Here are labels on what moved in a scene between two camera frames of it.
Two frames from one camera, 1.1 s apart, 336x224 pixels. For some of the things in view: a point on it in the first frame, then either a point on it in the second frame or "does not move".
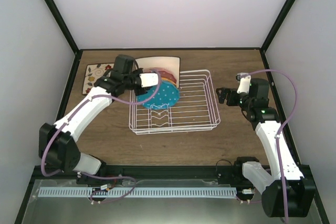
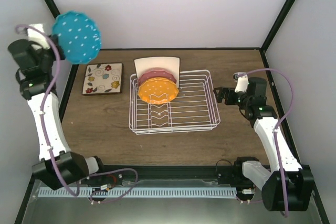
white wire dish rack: [195, 109] does not move
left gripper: [140, 92] -> [61, 55]
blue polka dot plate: [168, 96] -> [79, 35]
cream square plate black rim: [171, 63] does not move
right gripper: [231, 92] does not move
